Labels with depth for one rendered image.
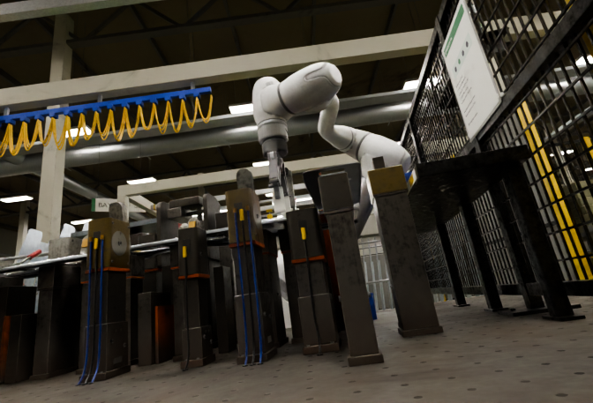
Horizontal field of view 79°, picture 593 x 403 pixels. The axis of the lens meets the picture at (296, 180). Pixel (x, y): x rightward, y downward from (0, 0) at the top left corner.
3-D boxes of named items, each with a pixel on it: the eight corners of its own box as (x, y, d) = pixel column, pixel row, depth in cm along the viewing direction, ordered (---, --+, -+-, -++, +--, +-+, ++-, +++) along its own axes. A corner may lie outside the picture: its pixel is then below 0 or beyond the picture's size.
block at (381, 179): (402, 338, 72) (367, 169, 84) (398, 333, 80) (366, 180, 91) (444, 332, 71) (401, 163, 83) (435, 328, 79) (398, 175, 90)
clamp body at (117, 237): (66, 389, 72) (76, 219, 83) (105, 376, 83) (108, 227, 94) (96, 385, 71) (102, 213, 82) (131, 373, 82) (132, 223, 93)
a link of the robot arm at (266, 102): (247, 127, 108) (281, 109, 101) (242, 82, 113) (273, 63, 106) (270, 136, 117) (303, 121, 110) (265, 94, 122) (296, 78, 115)
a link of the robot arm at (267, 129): (288, 129, 114) (291, 146, 112) (260, 135, 115) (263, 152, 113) (283, 115, 105) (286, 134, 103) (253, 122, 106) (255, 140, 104)
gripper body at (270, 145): (283, 134, 104) (288, 164, 101) (288, 145, 112) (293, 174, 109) (258, 139, 104) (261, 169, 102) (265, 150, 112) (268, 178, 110)
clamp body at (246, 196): (230, 370, 65) (217, 188, 76) (249, 359, 76) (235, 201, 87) (266, 366, 65) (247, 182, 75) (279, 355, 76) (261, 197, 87)
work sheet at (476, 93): (501, 102, 79) (461, -8, 89) (469, 143, 100) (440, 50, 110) (510, 100, 79) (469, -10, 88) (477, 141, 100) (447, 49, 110)
